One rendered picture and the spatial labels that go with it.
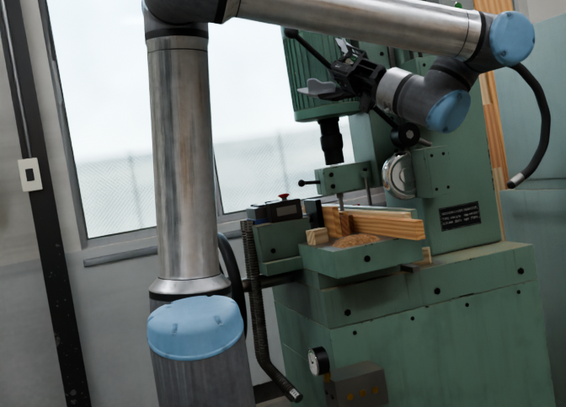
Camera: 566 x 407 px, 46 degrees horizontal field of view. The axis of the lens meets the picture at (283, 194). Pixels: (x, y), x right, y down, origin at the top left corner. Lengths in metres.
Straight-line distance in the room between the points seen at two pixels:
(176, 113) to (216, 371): 0.45
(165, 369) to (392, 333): 0.71
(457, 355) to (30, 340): 1.86
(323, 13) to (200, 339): 0.55
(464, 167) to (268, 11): 0.87
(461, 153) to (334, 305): 0.55
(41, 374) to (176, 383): 2.02
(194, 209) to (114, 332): 1.88
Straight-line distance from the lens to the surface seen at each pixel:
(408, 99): 1.33
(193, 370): 1.03
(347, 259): 1.43
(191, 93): 1.19
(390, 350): 1.62
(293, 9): 1.12
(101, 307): 2.99
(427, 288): 1.64
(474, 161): 1.83
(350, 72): 1.41
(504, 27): 1.23
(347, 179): 1.74
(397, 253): 1.48
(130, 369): 3.06
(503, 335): 1.78
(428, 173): 1.65
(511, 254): 1.76
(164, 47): 1.20
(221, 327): 1.03
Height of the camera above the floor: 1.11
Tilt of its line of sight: 3 degrees down
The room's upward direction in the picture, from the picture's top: 9 degrees counter-clockwise
